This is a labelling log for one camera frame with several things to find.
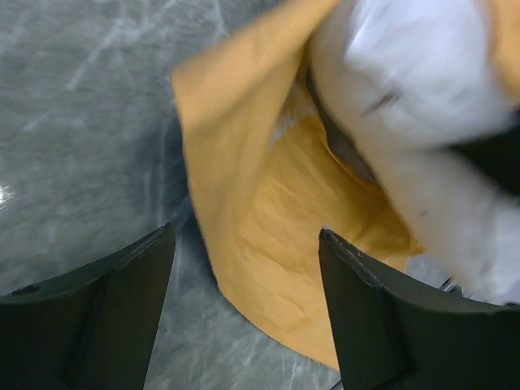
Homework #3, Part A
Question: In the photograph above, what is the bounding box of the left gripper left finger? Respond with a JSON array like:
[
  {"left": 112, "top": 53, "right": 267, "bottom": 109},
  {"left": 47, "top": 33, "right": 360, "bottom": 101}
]
[{"left": 1, "top": 223, "right": 176, "bottom": 389}]

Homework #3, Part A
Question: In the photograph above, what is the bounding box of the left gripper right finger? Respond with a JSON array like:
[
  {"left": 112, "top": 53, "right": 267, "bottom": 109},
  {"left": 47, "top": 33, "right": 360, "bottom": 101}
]
[{"left": 318, "top": 229, "right": 519, "bottom": 390}]

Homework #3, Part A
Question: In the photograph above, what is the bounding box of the yellow pillowcase with blue lining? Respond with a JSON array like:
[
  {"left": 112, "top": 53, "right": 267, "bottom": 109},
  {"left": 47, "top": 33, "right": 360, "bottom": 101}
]
[{"left": 172, "top": 1, "right": 519, "bottom": 369}]

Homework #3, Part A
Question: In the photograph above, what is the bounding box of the white pillow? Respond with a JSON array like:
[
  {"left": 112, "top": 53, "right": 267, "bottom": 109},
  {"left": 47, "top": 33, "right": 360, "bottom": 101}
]
[{"left": 306, "top": 1, "right": 519, "bottom": 305}]

